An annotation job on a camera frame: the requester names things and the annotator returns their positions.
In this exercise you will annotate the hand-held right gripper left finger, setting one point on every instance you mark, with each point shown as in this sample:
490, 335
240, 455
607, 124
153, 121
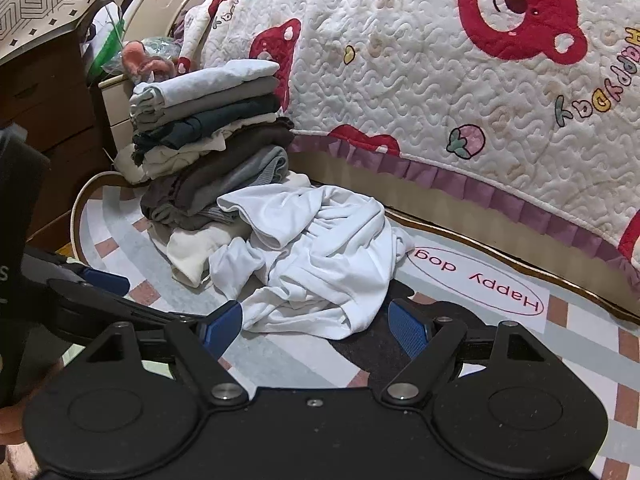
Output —
222, 327

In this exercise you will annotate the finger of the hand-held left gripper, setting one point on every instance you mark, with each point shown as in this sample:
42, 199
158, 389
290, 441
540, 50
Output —
107, 282
85, 310

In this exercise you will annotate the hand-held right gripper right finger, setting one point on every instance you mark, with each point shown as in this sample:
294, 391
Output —
407, 327

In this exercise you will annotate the white t-shirt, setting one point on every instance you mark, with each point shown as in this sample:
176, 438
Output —
320, 250

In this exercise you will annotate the stack of folded clothes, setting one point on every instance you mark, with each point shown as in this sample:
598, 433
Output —
225, 110

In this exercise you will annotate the cream pillow roll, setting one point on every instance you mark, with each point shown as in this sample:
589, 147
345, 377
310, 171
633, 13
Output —
195, 255

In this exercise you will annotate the brown wooden dresser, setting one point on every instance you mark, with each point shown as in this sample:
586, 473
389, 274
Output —
50, 100

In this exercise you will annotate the cream nightstand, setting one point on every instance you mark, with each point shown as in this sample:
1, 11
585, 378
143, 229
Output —
115, 110

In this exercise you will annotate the checkered floor mat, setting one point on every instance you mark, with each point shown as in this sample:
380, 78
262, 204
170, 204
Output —
590, 320

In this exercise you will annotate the green plastic bag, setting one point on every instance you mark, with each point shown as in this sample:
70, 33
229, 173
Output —
107, 45

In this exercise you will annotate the pink plush toy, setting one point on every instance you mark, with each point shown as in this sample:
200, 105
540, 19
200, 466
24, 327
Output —
135, 57

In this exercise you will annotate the geometric patterned cloth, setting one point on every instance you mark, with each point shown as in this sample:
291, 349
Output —
45, 5

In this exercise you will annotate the clear plastic wrapper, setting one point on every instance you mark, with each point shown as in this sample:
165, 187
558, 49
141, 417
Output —
162, 46

